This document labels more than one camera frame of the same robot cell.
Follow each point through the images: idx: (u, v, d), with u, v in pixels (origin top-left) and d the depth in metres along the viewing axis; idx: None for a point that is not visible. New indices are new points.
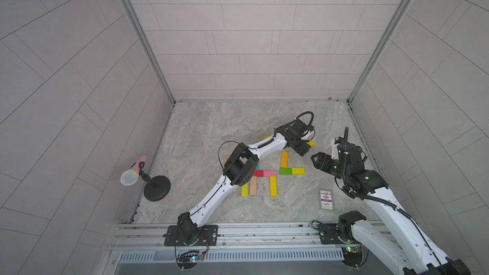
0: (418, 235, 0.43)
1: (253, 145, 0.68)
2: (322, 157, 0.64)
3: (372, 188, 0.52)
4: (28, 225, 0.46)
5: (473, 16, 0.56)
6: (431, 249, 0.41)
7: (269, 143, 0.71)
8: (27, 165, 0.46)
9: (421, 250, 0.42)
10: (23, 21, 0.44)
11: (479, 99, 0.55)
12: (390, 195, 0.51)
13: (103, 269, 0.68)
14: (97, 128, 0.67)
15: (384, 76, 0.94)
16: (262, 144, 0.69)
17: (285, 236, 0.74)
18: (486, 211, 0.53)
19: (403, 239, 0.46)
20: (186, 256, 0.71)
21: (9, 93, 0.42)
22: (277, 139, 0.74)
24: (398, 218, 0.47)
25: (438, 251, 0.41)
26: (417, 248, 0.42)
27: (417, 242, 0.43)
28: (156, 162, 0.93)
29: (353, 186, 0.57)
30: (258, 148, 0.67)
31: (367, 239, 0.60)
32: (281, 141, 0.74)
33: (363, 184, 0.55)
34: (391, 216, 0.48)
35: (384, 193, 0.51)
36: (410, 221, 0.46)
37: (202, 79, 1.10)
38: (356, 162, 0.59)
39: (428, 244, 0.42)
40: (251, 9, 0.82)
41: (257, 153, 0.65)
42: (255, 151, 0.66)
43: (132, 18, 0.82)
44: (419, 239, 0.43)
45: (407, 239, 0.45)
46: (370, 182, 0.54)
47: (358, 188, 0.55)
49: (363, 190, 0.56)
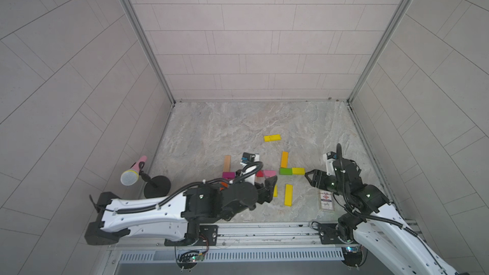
0: (427, 253, 0.44)
1: (114, 204, 0.44)
2: (318, 176, 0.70)
3: (375, 206, 0.52)
4: (28, 225, 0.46)
5: (474, 17, 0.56)
6: (441, 268, 0.42)
7: (144, 211, 0.43)
8: (27, 165, 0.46)
9: (432, 270, 0.42)
10: (23, 21, 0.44)
11: (480, 99, 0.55)
12: (393, 213, 0.51)
13: (103, 270, 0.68)
14: (98, 128, 0.67)
15: (384, 76, 0.94)
16: (135, 207, 0.44)
17: (285, 236, 0.74)
18: (486, 211, 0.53)
19: (414, 258, 0.46)
20: (186, 256, 0.71)
21: (9, 93, 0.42)
22: (162, 211, 0.44)
24: (405, 237, 0.47)
25: (447, 268, 0.42)
26: (427, 268, 0.43)
27: (427, 261, 0.43)
28: (156, 162, 0.93)
29: (356, 204, 0.56)
30: (118, 212, 0.43)
31: (372, 246, 0.60)
32: (169, 214, 0.44)
33: (367, 203, 0.54)
34: (398, 235, 0.49)
35: (386, 211, 0.51)
36: (418, 239, 0.46)
37: (202, 79, 1.10)
38: (354, 179, 0.59)
39: (439, 263, 0.43)
40: (250, 9, 0.82)
41: (113, 220, 0.42)
42: (109, 217, 0.42)
43: (132, 18, 0.82)
44: (428, 258, 0.44)
45: (418, 259, 0.45)
46: (374, 202, 0.53)
47: (361, 205, 0.55)
49: (366, 208, 0.55)
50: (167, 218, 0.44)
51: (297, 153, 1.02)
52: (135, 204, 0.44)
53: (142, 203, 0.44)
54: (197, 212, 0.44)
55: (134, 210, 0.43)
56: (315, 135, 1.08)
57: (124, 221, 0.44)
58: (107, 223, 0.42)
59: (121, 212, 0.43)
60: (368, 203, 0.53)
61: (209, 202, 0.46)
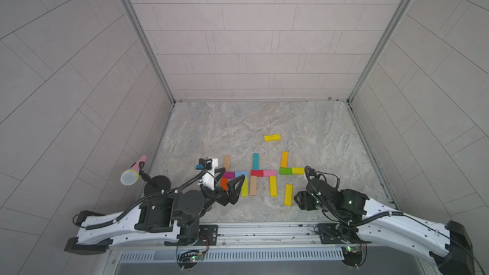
0: (419, 226, 0.48)
1: (88, 220, 0.50)
2: (303, 197, 0.72)
3: (360, 209, 0.54)
4: (28, 225, 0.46)
5: (474, 17, 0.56)
6: (436, 231, 0.46)
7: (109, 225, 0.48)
8: (27, 165, 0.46)
9: (432, 238, 0.46)
10: (23, 21, 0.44)
11: (480, 99, 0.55)
12: (377, 205, 0.54)
13: (103, 269, 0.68)
14: (98, 128, 0.67)
15: (384, 76, 0.94)
16: (102, 221, 0.49)
17: (285, 236, 0.74)
18: (486, 211, 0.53)
19: (414, 235, 0.49)
20: (186, 256, 0.71)
21: (9, 93, 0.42)
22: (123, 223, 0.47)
24: (396, 221, 0.50)
25: (440, 228, 0.46)
26: (428, 238, 0.47)
27: (424, 232, 0.47)
28: (156, 162, 0.93)
29: (347, 216, 0.57)
30: (86, 228, 0.49)
31: (377, 239, 0.61)
32: (128, 225, 0.47)
33: (353, 210, 0.56)
34: (390, 223, 0.52)
35: (370, 205, 0.54)
36: (405, 215, 0.50)
37: (202, 79, 1.10)
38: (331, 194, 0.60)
39: (431, 227, 0.47)
40: (251, 9, 0.82)
41: (85, 235, 0.48)
42: (82, 232, 0.49)
43: (132, 18, 0.82)
44: (423, 228, 0.47)
45: (418, 234, 0.48)
46: (356, 205, 0.55)
47: (351, 216, 0.56)
49: (354, 216, 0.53)
50: (125, 230, 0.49)
51: (297, 153, 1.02)
52: (102, 219, 0.49)
53: (106, 217, 0.49)
54: (149, 223, 0.46)
55: (99, 226, 0.49)
56: (315, 135, 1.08)
57: (93, 236, 0.50)
58: (79, 237, 0.48)
59: (90, 227, 0.49)
60: (354, 209, 0.55)
61: (162, 211, 0.48)
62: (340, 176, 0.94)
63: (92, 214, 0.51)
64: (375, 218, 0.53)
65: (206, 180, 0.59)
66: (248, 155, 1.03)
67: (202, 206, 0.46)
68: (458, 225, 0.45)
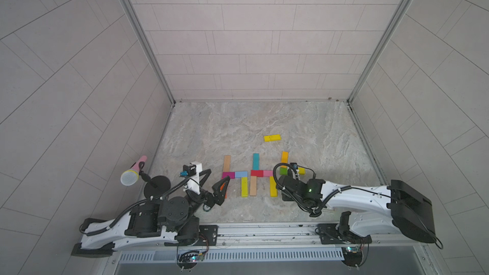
0: (366, 194, 0.49)
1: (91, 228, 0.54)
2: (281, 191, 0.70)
3: (319, 194, 0.57)
4: (28, 225, 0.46)
5: (474, 17, 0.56)
6: (379, 193, 0.48)
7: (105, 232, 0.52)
8: (27, 165, 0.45)
9: (377, 202, 0.47)
10: (24, 21, 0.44)
11: (479, 99, 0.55)
12: (330, 186, 0.57)
13: (103, 269, 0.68)
14: (98, 128, 0.67)
15: (384, 76, 0.94)
16: (99, 227, 0.53)
17: (285, 236, 0.74)
18: (485, 211, 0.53)
19: (365, 204, 0.51)
20: (186, 256, 0.71)
21: (9, 93, 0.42)
22: (119, 228, 0.51)
24: (348, 195, 0.52)
25: (382, 190, 0.48)
26: (374, 203, 0.48)
27: (369, 198, 0.48)
28: (156, 162, 0.93)
29: (311, 204, 0.60)
30: (86, 234, 0.54)
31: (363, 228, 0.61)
32: (121, 230, 0.50)
33: (314, 197, 0.59)
34: (345, 199, 0.54)
35: (326, 187, 0.58)
36: (353, 188, 0.52)
37: (202, 79, 1.10)
38: (296, 186, 0.64)
39: (374, 191, 0.48)
40: (251, 9, 0.82)
41: (86, 241, 0.53)
42: (85, 238, 0.53)
43: (132, 18, 0.82)
44: (368, 196, 0.49)
45: (366, 202, 0.50)
46: (316, 191, 0.59)
47: (314, 203, 0.59)
49: (318, 202, 0.59)
50: (119, 235, 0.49)
51: (297, 153, 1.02)
52: (99, 226, 0.53)
53: (103, 223, 0.54)
54: (136, 229, 0.49)
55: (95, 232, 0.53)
56: (315, 135, 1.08)
57: (92, 242, 0.54)
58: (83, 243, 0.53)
59: (90, 234, 0.53)
60: (315, 195, 0.58)
61: (149, 217, 0.50)
62: (340, 176, 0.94)
63: (95, 221, 0.56)
64: (328, 197, 0.56)
65: (191, 185, 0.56)
66: (248, 155, 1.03)
67: (186, 212, 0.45)
68: (397, 183, 0.46)
